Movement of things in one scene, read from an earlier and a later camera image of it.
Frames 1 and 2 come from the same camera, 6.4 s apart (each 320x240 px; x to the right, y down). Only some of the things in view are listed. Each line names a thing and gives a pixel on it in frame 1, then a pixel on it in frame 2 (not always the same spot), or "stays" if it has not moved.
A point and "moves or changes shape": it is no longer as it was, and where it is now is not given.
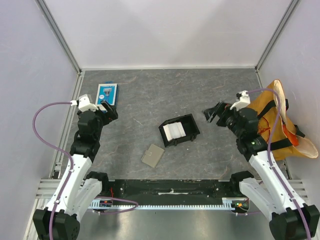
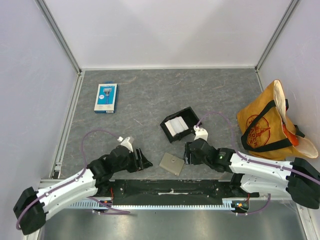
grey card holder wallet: (152, 156) → (172, 164)
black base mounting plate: (167, 189) stays
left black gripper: (111, 114) → (141, 163)
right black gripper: (219, 115) → (188, 152)
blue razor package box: (108, 92) stays
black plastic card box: (189, 125) moves or changes shape
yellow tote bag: (284, 141) stays
